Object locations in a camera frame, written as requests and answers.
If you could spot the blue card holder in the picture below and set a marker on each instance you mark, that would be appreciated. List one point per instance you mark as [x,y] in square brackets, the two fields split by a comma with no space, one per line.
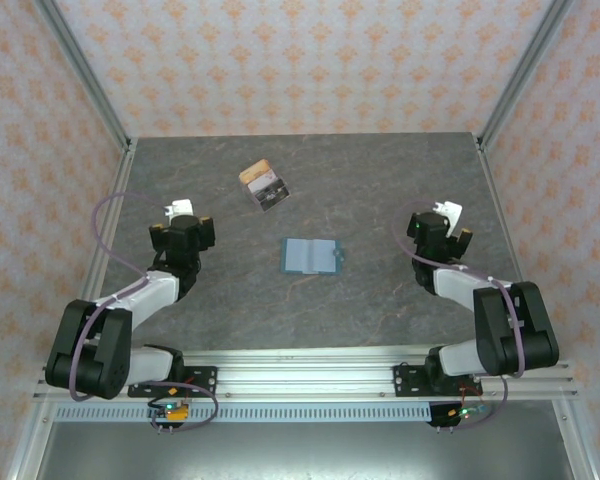
[320,255]

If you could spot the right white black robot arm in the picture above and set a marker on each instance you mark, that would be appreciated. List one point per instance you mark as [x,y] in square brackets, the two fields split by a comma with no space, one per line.
[455,285]

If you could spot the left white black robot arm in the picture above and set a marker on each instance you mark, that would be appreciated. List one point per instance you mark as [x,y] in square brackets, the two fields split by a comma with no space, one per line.
[145,295]

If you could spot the white purple card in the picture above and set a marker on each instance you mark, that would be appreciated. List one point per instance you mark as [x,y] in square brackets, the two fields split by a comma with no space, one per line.
[265,182]

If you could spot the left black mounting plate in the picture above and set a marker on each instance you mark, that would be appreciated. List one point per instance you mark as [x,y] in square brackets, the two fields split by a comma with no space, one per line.
[205,376]

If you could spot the black mounting plate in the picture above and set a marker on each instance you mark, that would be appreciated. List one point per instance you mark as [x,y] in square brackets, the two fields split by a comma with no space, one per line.
[405,380]
[205,376]

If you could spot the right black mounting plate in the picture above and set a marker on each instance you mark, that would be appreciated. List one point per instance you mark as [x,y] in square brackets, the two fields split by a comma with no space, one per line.
[405,380]

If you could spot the left controller board yellow connector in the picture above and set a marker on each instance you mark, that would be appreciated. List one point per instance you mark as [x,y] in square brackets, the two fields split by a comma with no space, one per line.
[176,412]

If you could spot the right controller board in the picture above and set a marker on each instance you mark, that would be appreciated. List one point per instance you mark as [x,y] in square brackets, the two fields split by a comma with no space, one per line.
[442,415]

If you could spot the grey metal sheet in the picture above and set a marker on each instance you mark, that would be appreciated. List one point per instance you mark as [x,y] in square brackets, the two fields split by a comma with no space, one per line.
[305,450]

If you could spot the left aluminium side rail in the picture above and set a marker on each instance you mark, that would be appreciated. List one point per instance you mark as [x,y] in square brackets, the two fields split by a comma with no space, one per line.
[121,170]

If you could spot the aluminium side rail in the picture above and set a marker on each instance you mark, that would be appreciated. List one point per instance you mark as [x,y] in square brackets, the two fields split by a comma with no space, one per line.
[490,170]
[121,170]

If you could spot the right aluminium side rail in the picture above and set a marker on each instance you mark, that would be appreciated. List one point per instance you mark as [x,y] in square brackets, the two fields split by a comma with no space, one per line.
[490,170]

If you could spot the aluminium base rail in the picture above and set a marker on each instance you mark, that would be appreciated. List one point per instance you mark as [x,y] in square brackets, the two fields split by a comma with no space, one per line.
[305,380]

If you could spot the right aluminium frame post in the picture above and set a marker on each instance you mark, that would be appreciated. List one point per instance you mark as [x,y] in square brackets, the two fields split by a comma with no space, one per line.
[524,70]

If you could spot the aluminium frame post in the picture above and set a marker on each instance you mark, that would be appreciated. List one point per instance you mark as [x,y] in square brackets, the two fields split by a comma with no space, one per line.
[524,70]
[82,70]

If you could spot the left aluminium frame post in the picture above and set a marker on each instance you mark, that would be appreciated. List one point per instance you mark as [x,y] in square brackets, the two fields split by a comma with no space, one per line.
[82,70]

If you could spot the right aluminium frame leg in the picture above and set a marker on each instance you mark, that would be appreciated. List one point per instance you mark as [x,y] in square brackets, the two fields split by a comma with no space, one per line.
[578,440]

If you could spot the aluminium frame leg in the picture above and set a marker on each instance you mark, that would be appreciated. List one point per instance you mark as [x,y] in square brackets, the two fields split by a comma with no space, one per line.
[578,440]
[30,440]

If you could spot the left aluminium frame leg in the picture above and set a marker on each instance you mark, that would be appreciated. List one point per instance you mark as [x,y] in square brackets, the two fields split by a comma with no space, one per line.
[30,440]

